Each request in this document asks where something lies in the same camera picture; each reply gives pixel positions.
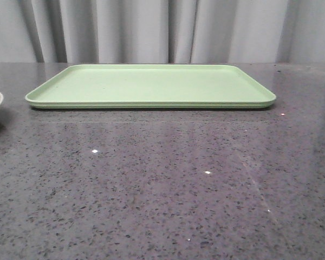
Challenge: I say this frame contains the light green plastic tray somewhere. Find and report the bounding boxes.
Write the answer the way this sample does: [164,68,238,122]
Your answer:
[25,64,276,109]

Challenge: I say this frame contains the grey pleated curtain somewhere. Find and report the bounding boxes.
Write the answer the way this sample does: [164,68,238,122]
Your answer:
[0,1,325,64]

